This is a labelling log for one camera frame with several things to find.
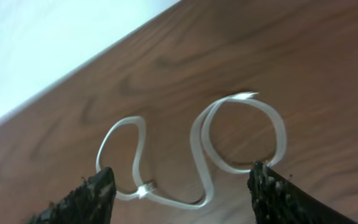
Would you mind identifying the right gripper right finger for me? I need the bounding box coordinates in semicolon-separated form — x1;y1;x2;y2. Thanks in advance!
247;162;356;224

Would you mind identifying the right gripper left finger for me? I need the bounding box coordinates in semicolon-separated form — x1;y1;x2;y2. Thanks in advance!
28;167;116;224

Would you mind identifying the white usb cable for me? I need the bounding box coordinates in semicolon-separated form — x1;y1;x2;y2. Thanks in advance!
95;91;288;210

